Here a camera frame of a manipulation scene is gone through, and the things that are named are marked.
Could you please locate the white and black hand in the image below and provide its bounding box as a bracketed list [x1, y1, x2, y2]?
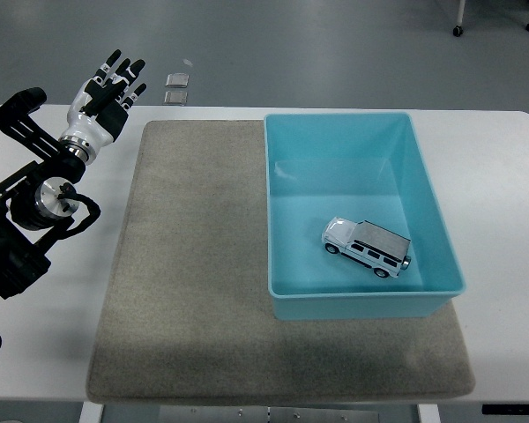
[61, 48, 148, 150]

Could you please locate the white toy car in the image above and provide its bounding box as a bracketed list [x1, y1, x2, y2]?
[320, 215, 413, 279]

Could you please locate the blue plastic box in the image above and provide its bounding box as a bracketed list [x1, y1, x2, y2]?
[263, 111, 467, 322]

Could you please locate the grey-brown felt mat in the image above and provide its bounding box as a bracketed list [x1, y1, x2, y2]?
[86, 118, 476, 404]

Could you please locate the white table leg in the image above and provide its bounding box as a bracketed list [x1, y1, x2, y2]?
[78, 401, 105, 423]
[416, 403, 442, 423]

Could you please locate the grey metal plate with screws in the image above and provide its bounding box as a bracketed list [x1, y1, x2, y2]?
[158, 405, 380, 423]

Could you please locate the black table control panel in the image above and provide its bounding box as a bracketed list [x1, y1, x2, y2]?
[481, 403, 529, 416]

